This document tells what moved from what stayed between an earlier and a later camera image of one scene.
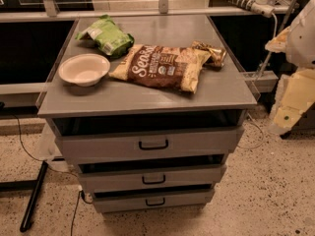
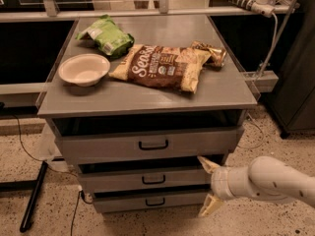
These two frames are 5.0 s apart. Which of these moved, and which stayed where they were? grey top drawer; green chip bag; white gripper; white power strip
Moved: white gripper
Stayed: green chip bag; grey top drawer; white power strip
